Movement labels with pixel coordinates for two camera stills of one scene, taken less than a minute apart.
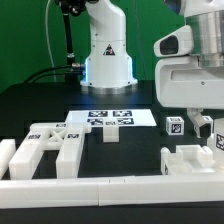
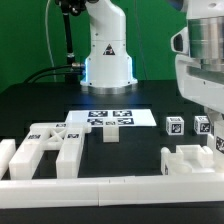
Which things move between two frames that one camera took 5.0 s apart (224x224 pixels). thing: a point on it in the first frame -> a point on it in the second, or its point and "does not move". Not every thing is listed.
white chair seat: [187, 159] does not move
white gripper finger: [195, 114] -> [214, 116]
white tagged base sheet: [120, 118] does not move
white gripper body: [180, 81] -> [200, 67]
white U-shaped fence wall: [103, 191] does not move
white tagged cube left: [175, 126] does not move
